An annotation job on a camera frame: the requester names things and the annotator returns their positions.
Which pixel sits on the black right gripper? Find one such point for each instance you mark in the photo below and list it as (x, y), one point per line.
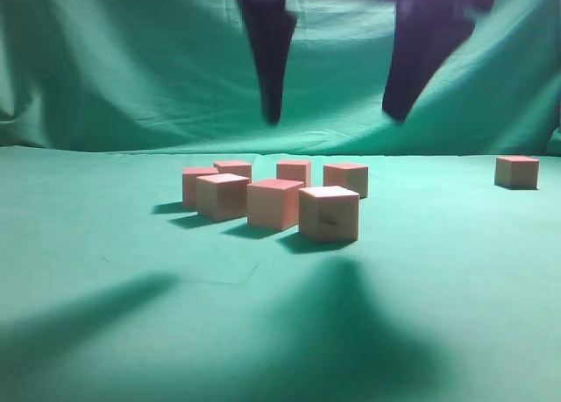
(426, 33)

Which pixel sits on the placed pink cube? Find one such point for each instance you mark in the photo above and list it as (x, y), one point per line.
(352, 176)
(238, 167)
(297, 170)

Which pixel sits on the green cloth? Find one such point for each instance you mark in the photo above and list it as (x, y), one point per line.
(111, 290)

